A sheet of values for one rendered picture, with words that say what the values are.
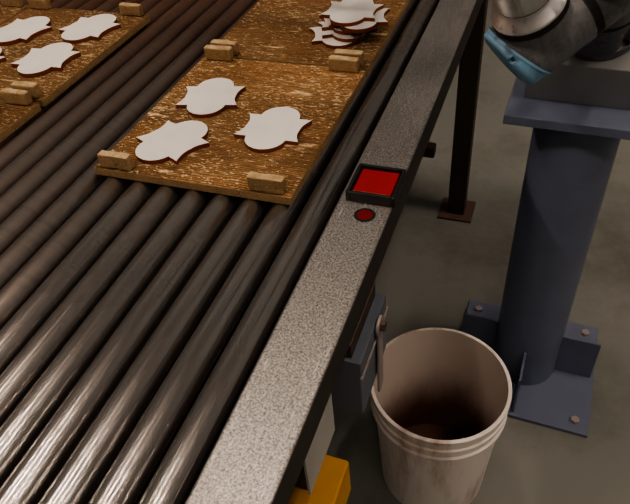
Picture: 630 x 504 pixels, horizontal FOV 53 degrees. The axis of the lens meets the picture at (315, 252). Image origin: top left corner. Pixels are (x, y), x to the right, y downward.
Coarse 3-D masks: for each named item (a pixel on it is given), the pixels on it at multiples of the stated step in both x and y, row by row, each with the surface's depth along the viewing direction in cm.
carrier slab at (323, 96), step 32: (224, 64) 129; (256, 64) 128; (288, 64) 127; (256, 96) 118; (288, 96) 117; (320, 96) 116; (352, 96) 117; (224, 128) 111; (320, 128) 108; (192, 160) 104; (224, 160) 103; (256, 160) 103; (288, 160) 102; (224, 192) 99; (256, 192) 97; (288, 192) 96
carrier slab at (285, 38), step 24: (264, 0) 152; (288, 0) 151; (312, 0) 150; (336, 0) 149; (384, 0) 147; (408, 0) 147; (240, 24) 143; (264, 24) 142; (288, 24) 141; (312, 24) 140; (240, 48) 134; (264, 48) 133; (288, 48) 132; (312, 48) 131; (360, 48) 130
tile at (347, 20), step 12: (348, 0) 135; (360, 0) 135; (372, 0) 134; (324, 12) 132; (336, 12) 131; (348, 12) 131; (360, 12) 130; (372, 12) 130; (336, 24) 128; (348, 24) 127
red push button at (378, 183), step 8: (360, 176) 99; (368, 176) 98; (376, 176) 98; (384, 176) 98; (392, 176) 98; (360, 184) 97; (368, 184) 97; (376, 184) 97; (384, 184) 97; (392, 184) 96; (368, 192) 96; (376, 192) 95; (384, 192) 95; (392, 192) 95
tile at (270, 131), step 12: (276, 108) 113; (288, 108) 112; (252, 120) 110; (264, 120) 110; (276, 120) 110; (288, 120) 109; (300, 120) 109; (240, 132) 108; (252, 132) 108; (264, 132) 107; (276, 132) 107; (288, 132) 107; (300, 132) 108; (252, 144) 105; (264, 144) 104; (276, 144) 104; (288, 144) 105
